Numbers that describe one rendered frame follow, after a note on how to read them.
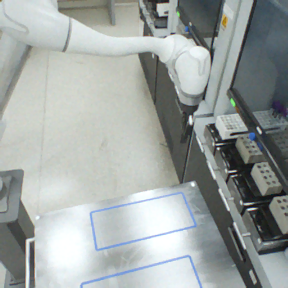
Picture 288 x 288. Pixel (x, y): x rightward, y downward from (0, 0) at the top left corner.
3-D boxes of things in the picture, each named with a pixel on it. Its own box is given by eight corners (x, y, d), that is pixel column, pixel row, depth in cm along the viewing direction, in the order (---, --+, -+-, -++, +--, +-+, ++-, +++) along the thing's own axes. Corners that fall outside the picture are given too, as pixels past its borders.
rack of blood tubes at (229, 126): (272, 119, 143) (277, 109, 139) (283, 134, 136) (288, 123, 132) (213, 126, 139) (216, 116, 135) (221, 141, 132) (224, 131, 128)
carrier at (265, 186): (268, 197, 110) (274, 187, 106) (263, 197, 110) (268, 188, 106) (254, 171, 118) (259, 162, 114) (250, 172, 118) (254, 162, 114)
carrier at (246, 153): (251, 164, 121) (254, 155, 117) (245, 165, 121) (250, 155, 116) (239, 144, 129) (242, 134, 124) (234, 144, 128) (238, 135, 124)
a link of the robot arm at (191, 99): (200, 80, 117) (198, 92, 121) (178, 81, 116) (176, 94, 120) (207, 94, 111) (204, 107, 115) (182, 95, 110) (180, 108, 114)
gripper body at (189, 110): (202, 106, 115) (198, 124, 121) (197, 92, 121) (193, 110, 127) (182, 107, 114) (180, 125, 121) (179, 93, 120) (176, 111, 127)
